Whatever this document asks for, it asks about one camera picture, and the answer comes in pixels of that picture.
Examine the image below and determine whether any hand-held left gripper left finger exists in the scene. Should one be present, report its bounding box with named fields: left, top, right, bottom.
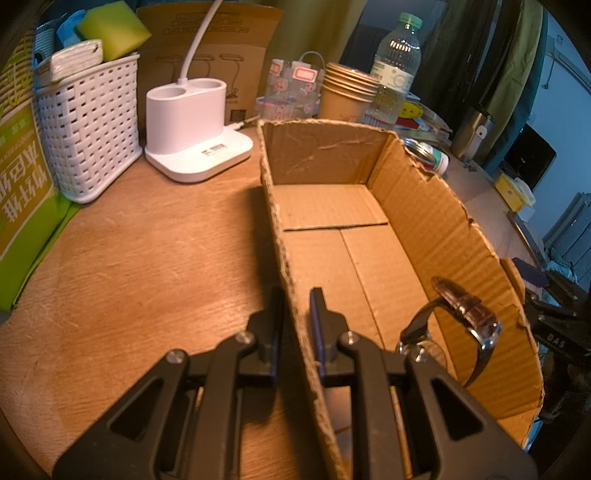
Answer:
left=52, top=286, right=286, bottom=480

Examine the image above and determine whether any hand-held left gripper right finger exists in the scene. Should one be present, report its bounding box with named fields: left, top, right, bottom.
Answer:
left=308, top=286, right=540, bottom=480

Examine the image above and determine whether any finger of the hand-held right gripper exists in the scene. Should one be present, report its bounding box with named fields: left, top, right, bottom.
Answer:
left=512, top=257, right=589, bottom=324

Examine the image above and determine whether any black strap wristwatch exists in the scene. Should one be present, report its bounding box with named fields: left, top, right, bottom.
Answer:
left=398, top=276, right=503, bottom=388

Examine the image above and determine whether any brown cardboard box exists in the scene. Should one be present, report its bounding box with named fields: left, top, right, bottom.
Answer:
left=256, top=117, right=546, bottom=480

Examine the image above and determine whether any grey flat device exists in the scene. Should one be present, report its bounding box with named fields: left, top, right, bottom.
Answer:
left=507, top=210, right=546, bottom=268

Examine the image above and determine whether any yellow box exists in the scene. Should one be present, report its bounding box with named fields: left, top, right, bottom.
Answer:
left=494, top=173, right=536, bottom=206

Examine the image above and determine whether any black monitor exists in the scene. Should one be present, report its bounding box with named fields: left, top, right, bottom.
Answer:
left=502, top=124, right=557, bottom=190

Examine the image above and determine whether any steel tumbler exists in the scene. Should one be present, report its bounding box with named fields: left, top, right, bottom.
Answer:
left=451, top=108, right=495, bottom=160

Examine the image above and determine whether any glass jar with metal lid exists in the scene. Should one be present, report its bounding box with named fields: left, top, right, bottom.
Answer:
left=404, top=138, right=437, bottom=171

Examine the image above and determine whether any stack of books and papers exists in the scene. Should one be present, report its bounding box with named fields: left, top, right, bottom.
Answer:
left=397, top=92, right=454, bottom=139

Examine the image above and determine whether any hanging olive jacket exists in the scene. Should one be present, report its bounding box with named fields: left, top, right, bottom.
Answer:
left=482, top=0, right=551, bottom=171

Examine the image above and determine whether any stack of brown paper cups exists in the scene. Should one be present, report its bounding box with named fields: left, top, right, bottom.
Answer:
left=318, top=62, right=380, bottom=123

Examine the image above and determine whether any white desk lamp base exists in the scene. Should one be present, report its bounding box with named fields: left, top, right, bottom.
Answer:
left=144, top=0, right=254, bottom=184

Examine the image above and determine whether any patterned gift bag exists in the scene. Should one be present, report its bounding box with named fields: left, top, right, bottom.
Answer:
left=255, top=52, right=326, bottom=121

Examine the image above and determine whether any clear plastic water bottle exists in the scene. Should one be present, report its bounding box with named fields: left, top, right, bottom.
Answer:
left=367, top=11, right=423, bottom=131

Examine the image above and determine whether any white woven plastic basket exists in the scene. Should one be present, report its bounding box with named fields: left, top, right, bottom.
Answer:
left=33, top=52, right=143, bottom=205

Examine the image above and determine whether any brown cardboard lamp carton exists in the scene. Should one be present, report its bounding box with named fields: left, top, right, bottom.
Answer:
left=136, top=4, right=284, bottom=123

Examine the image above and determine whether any green printed package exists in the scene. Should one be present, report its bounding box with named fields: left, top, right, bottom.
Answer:
left=0, top=34, right=77, bottom=310

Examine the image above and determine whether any olive curtain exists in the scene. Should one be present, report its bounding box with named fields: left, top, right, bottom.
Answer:
left=268, top=0, right=368, bottom=70

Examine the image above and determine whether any white tissue pack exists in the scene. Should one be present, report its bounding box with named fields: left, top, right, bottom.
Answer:
left=36, top=39, right=105, bottom=88

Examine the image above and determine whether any yellow-green sponge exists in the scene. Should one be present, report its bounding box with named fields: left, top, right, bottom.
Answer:
left=75, top=0, right=152, bottom=62

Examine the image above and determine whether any blue plastic packet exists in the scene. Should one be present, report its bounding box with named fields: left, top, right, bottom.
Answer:
left=55, top=10, right=88, bottom=49

